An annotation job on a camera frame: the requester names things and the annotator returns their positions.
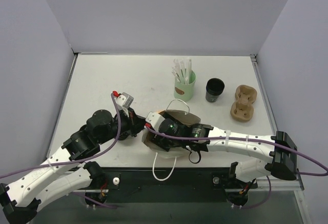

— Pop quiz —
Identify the brown paper bag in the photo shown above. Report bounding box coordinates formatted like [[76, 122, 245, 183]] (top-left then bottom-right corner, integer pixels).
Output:
[[141, 99, 200, 181]]

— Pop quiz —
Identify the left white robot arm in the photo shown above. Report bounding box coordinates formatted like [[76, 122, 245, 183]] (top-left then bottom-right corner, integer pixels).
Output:
[[1, 108, 146, 223]]

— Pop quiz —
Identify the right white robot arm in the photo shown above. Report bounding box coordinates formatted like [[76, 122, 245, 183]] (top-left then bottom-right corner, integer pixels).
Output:
[[145, 117, 297, 187]]

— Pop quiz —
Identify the green straw holder cup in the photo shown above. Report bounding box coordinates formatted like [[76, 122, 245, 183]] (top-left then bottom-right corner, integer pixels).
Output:
[[173, 71, 196, 101]]

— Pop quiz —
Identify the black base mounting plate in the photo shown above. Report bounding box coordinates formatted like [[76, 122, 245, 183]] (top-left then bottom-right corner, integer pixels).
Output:
[[80, 168, 257, 206]]

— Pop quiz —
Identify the brown pulp cup carrier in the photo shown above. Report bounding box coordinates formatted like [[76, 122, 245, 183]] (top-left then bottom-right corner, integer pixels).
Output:
[[230, 85, 257, 123]]

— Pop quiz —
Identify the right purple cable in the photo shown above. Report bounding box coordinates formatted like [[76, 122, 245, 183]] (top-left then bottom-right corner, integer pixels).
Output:
[[146, 129, 328, 209]]

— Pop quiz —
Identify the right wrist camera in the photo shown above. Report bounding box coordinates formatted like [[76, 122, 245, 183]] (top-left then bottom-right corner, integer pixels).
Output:
[[144, 112, 165, 132]]

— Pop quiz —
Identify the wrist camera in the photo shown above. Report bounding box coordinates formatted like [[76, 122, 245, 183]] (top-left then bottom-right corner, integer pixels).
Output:
[[112, 91, 134, 117], [144, 112, 165, 132]]

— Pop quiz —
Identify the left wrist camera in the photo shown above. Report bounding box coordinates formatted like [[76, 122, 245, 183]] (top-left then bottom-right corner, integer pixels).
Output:
[[112, 91, 134, 117]]

